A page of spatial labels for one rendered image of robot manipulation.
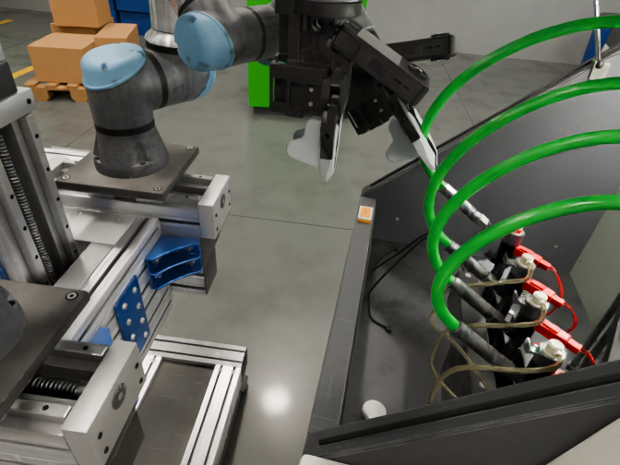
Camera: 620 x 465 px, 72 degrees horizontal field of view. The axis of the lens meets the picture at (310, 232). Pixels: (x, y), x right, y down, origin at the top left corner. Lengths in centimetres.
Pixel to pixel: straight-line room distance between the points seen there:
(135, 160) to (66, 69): 365
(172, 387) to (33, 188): 91
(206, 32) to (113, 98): 34
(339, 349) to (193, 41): 49
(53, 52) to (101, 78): 367
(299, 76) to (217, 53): 18
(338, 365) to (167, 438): 89
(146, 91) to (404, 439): 74
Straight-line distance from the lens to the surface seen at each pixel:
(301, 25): 49
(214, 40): 62
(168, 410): 153
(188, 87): 98
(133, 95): 91
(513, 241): 74
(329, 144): 49
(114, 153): 95
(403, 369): 85
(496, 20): 733
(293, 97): 49
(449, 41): 63
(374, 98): 64
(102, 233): 97
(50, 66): 463
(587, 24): 64
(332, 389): 66
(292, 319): 201
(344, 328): 73
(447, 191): 69
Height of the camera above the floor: 149
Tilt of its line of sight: 36 degrees down
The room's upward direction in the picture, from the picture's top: 5 degrees clockwise
